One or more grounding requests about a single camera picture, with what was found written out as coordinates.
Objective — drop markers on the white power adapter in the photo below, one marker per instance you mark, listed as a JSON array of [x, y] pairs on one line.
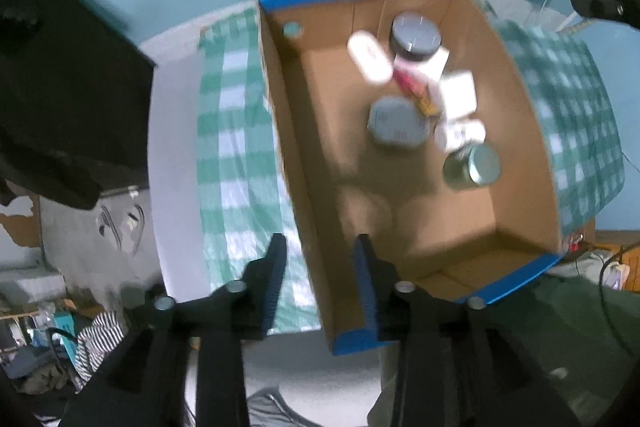
[[617, 275]]

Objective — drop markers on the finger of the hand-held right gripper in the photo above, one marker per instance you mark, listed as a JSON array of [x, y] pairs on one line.
[[605, 5]]

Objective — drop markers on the pink gold tube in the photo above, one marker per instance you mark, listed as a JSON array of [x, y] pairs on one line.
[[415, 87]]

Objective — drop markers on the white soap bar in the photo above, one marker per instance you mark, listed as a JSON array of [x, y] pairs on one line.
[[370, 57]]

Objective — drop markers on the white rectangular box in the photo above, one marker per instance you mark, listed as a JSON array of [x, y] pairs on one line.
[[458, 94]]

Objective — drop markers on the blue-edged cardboard box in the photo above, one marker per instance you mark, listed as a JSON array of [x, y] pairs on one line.
[[380, 207]]

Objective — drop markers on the striped cloth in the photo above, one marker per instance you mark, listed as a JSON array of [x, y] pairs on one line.
[[100, 342]]

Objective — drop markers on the white square block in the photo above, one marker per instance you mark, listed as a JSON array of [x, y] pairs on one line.
[[439, 63]]

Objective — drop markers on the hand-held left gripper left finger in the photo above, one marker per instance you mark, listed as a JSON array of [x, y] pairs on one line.
[[272, 287]]

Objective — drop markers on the white octagonal case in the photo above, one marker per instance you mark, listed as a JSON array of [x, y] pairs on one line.
[[397, 123]]

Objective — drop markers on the teal white checkered cloth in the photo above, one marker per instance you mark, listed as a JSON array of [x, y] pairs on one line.
[[235, 132]]

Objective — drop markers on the dark round jar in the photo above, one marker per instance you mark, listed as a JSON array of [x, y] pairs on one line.
[[415, 37]]

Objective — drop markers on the grey green cloth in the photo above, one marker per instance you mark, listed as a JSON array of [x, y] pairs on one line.
[[550, 332]]

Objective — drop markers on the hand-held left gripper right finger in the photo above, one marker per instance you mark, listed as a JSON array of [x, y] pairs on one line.
[[364, 287]]

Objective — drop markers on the white pill bottle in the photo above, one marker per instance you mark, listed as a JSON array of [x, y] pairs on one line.
[[460, 134]]

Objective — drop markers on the teal round jar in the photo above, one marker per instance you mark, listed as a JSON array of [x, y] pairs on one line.
[[472, 166]]

